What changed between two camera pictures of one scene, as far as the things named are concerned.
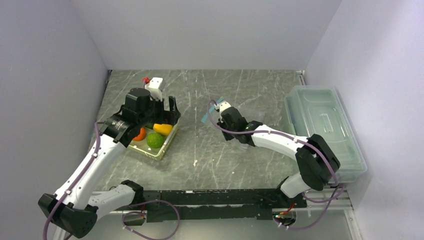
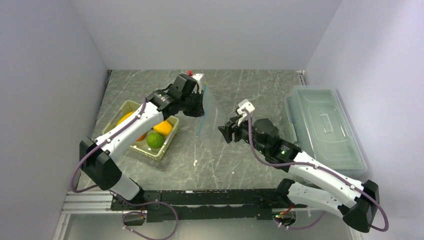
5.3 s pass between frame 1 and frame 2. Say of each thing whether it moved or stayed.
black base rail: stayed
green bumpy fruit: stayed
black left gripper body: moved
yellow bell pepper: stayed
